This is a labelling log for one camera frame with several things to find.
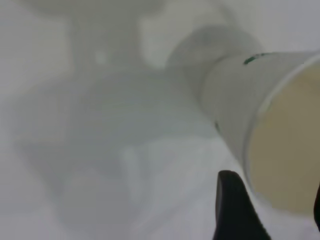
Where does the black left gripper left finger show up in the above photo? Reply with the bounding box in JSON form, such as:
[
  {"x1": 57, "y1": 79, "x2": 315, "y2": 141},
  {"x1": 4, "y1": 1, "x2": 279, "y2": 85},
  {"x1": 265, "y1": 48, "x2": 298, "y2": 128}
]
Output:
[{"x1": 211, "y1": 170, "x2": 272, "y2": 240}]

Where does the white paper coffee cup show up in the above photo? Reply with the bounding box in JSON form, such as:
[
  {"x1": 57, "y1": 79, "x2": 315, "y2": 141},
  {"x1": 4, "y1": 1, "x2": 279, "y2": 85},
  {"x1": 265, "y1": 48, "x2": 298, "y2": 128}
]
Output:
[{"x1": 199, "y1": 51, "x2": 320, "y2": 218}]

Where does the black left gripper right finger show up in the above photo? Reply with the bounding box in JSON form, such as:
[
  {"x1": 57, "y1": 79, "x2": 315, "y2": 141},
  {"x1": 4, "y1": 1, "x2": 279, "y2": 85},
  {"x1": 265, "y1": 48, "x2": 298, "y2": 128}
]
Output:
[{"x1": 312, "y1": 182, "x2": 320, "y2": 235}]

